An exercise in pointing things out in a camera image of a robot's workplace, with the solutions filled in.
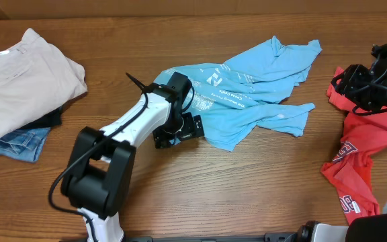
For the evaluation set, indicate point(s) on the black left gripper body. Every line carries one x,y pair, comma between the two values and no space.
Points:
183,126

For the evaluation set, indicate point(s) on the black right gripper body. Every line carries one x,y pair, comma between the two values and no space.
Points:
371,99

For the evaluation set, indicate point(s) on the light blue t-shirt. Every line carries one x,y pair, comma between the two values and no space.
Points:
248,90

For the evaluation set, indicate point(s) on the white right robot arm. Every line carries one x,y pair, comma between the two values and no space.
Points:
369,228

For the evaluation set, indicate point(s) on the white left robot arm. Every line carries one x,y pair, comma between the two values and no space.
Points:
97,178

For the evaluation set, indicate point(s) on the red t-shirt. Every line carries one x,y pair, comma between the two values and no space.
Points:
350,170

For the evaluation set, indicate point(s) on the dark folded garment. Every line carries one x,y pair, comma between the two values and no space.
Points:
49,120

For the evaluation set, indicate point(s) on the folded blue jeans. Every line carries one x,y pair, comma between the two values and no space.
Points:
24,145

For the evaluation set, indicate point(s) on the beige folded trousers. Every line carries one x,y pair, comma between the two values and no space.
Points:
35,79

